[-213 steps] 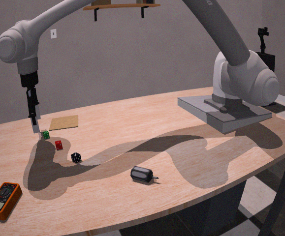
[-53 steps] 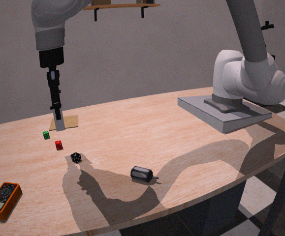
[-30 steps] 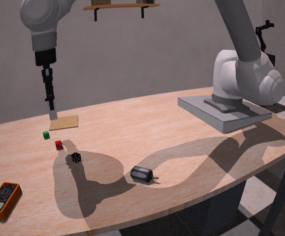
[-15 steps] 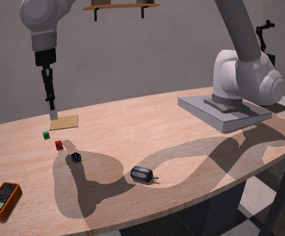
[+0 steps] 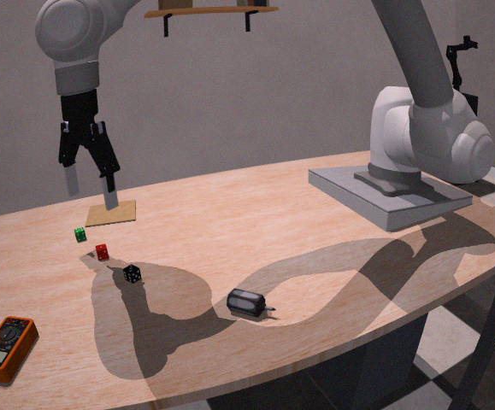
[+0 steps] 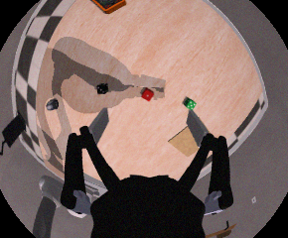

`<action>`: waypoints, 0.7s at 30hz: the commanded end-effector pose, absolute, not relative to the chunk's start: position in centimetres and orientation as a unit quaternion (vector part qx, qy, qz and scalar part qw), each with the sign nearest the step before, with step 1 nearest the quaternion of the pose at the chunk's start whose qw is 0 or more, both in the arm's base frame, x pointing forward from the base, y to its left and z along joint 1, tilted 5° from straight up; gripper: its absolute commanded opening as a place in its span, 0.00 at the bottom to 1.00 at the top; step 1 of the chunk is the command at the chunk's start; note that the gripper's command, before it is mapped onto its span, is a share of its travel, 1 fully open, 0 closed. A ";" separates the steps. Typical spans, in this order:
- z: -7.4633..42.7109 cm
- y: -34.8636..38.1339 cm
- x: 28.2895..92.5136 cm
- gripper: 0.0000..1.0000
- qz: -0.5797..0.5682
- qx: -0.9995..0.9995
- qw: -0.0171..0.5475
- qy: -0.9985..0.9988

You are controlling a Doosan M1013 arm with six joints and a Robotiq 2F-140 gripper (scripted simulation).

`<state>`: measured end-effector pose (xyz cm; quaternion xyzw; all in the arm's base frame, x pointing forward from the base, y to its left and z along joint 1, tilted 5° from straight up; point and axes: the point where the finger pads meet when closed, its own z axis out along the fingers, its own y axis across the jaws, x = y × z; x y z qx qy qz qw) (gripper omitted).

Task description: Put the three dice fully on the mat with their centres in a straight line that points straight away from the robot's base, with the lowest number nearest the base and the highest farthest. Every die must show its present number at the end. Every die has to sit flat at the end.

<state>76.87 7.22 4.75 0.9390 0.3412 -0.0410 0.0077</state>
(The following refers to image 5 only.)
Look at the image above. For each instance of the red die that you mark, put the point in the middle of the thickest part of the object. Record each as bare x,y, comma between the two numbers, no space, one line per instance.
102,252

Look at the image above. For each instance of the tan mat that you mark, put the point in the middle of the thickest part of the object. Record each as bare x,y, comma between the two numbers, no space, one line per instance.
99,216

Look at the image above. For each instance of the orange digital multimeter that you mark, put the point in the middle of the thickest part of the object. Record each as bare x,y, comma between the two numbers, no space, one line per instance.
17,336

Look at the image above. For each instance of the green die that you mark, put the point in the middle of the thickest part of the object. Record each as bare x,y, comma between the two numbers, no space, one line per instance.
80,234

